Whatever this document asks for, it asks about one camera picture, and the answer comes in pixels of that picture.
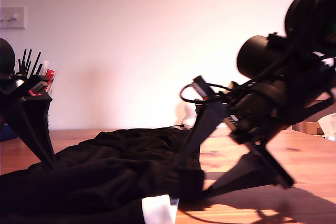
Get white light switch plate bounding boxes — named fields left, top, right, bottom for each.
left=0, top=6, right=26, bottom=30

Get white round webcam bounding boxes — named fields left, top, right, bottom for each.
left=183, top=102, right=198, bottom=127

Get blue box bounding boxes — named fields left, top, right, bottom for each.
left=0, top=124, right=19, bottom=142

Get wooden chair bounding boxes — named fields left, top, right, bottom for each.
left=292, top=95, right=336, bottom=133

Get black shorts with white hem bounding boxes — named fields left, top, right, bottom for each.
left=0, top=127, right=205, bottom=224

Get black camera cable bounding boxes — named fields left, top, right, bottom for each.
left=180, top=83, right=232, bottom=103

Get tan cardboard box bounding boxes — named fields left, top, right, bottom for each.
left=305, top=121, right=324, bottom=135

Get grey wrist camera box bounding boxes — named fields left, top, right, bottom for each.
left=191, top=76, right=219, bottom=101
left=9, top=76, right=29, bottom=91

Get white tissue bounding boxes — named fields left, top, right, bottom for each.
left=317, top=113, right=336, bottom=137

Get red paper packet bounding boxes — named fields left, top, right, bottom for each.
left=43, top=69, right=56, bottom=95

